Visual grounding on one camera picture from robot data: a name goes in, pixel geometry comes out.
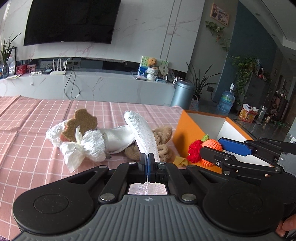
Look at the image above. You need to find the yellow cloth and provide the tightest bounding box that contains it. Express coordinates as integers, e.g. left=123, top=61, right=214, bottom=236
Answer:
left=173, top=156, right=189, bottom=168

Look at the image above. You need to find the red orange crochet fruit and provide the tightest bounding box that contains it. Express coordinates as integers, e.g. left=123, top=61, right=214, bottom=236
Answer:
left=187, top=135, right=223, bottom=168

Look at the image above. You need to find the brown plush teddy toy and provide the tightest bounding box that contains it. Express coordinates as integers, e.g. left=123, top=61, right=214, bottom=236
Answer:
left=124, top=126, right=175, bottom=163

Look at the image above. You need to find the white silver fabric pouch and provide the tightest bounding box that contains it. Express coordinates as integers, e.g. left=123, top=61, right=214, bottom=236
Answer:
left=100, top=110, right=166, bottom=195

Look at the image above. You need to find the brown bear-shaped sponge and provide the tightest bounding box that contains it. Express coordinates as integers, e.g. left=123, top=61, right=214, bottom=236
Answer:
left=60, top=109, right=98, bottom=142

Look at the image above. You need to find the person's right hand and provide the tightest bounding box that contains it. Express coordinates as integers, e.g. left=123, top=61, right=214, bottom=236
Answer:
left=275, top=214, right=296, bottom=237

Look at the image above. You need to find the orange yellow carton box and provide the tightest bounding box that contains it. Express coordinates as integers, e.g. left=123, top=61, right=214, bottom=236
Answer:
left=238, top=104, right=259, bottom=123

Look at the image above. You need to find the orange cardboard box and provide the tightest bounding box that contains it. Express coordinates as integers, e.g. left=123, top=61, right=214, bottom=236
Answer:
left=172, top=109, right=273, bottom=174

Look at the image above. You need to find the blue water jug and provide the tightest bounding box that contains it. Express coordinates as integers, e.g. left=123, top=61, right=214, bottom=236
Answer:
left=217, top=83, right=235, bottom=114

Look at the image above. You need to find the potted long-leaf plant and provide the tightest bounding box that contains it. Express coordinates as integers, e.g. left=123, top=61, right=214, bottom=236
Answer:
left=186, top=62, right=221, bottom=100

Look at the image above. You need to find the grey metal trash bin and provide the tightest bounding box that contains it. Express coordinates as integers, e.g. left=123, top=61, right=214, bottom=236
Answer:
left=171, top=81, right=195, bottom=109

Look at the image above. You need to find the green climbing plant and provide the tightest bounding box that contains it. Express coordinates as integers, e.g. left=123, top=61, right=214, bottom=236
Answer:
left=231, top=56, right=257, bottom=105

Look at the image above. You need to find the white marble tv console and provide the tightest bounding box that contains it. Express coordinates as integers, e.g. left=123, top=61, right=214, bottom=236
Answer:
left=1, top=58, right=175, bottom=106

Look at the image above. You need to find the pink checkered tablecloth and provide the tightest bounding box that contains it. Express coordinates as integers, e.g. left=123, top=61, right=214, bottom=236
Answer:
left=1, top=95, right=182, bottom=239

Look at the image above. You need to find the small teddy bear figurine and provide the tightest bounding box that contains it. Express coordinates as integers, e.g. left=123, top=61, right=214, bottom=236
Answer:
left=147, top=57, right=157, bottom=67

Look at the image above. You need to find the hanging ivy plant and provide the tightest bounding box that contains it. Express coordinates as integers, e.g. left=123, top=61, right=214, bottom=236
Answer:
left=205, top=21, right=231, bottom=53

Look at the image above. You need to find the white wifi router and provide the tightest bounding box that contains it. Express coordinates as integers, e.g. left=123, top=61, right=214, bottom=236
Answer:
left=50, top=59, right=68, bottom=75

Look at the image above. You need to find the plant in glass vase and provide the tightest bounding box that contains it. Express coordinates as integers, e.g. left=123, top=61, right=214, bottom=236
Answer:
left=1, top=33, right=20, bottom=79

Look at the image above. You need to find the framed wall picture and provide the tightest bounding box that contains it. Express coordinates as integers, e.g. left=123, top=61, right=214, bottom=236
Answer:
left=210, top=3, right=230, bottom=27

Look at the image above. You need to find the black wall television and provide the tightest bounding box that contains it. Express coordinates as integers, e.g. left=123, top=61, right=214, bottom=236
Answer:
left=23, top=0, right=121, bottom=46

